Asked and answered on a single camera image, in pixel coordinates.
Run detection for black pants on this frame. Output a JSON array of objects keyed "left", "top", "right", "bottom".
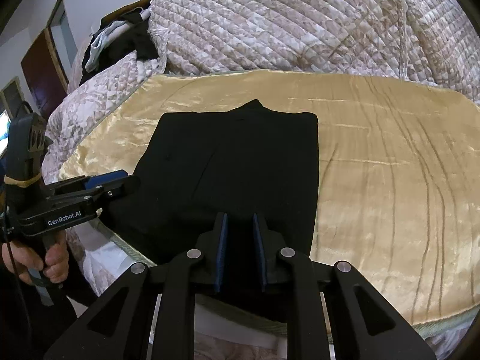
[{"left": 98, "top": 98, "right": 321, "bottom": 323}]

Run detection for person's left hand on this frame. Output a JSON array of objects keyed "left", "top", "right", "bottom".
[{"left": 1, "top": 231, "right": 69, "bottom": 284}]

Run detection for dark red wooden door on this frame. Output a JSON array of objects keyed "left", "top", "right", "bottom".
[{"left": 20, "top": 28, "right": 68, "bottom": 119}]

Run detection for golden satin bed sheet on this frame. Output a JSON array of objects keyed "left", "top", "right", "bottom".
[{"left": 58, "top": 70, "right": 479, "bottom": 336}]

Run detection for pile of clothes at headboard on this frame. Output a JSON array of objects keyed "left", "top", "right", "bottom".
[{"left": 80, "top": 0, "right": 160, "bottom": 84}]

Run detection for white quilted floral bedspread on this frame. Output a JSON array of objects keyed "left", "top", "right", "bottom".
[{"left": 40, "top": 0, "right": 480, "bottom": 360}]

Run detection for window with white frame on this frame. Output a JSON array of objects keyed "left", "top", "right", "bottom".
[{"left": 0, "top": 76, "right": 24, "bottom": 156}]

